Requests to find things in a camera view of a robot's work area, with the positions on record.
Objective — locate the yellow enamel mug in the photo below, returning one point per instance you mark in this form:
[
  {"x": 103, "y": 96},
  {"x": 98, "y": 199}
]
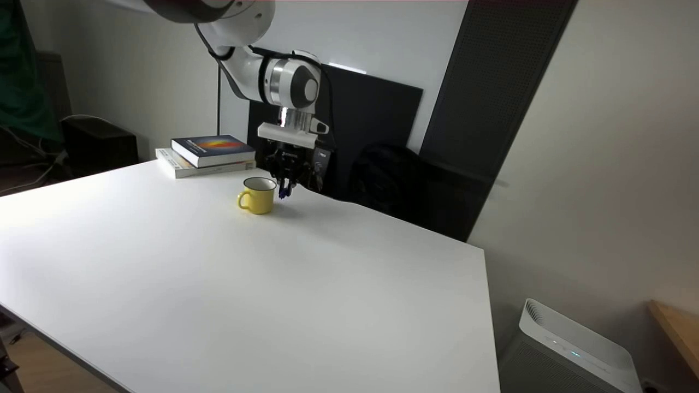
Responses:
[{"x": 256, "y": 199}]

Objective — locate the green cloth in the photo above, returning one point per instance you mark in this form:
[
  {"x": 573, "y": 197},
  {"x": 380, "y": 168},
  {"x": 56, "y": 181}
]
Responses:
[{"x": 26, "y": 73}]

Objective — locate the white marker with blue cap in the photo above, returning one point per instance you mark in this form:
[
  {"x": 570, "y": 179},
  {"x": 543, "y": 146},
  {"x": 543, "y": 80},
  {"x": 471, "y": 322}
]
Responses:
[{"x": 284, "y": 191}]

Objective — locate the black box on floor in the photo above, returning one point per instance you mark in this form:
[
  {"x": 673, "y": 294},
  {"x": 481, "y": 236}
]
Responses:
[{"x": 99, "y": 145}]

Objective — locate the wooden side table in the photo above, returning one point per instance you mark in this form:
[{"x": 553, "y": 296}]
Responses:
[{"x": 680, "y": 334}]

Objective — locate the white paperback book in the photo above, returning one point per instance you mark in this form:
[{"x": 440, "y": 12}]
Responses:
[{"x": 183, "y": 168}]

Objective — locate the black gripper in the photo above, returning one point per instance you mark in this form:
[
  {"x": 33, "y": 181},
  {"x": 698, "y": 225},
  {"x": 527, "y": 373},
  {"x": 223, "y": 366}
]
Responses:
[{"x": 291, "y": 158}]

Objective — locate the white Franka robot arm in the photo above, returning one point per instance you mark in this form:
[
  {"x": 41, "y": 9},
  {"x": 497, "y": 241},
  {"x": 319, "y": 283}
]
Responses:
[{"x": 248, "y": 66}]

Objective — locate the white air purifier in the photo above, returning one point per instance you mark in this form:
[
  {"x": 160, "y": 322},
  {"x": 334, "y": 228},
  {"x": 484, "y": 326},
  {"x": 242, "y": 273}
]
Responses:
[{"x": 570, "y": 357}]

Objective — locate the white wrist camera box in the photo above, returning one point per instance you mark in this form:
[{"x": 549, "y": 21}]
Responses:
[{"x": 291, "y": 134}]

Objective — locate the dark blue book orange cover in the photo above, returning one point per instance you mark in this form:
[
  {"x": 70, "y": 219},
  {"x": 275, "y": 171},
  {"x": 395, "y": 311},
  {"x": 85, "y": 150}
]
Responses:
[{"x": 215, "y": 150}]

